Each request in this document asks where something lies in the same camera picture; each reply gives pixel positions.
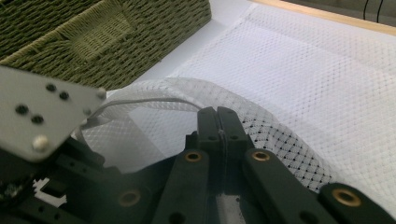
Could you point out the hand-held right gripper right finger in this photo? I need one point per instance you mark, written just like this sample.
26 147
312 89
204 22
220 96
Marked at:
235 133

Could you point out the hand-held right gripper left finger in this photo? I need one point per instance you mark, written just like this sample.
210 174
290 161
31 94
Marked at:
207 130

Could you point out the green woven basket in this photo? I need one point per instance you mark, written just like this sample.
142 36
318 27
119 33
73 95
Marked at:
93 37

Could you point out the white mesh laundry bag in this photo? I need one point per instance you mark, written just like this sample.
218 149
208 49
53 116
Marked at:
311 77

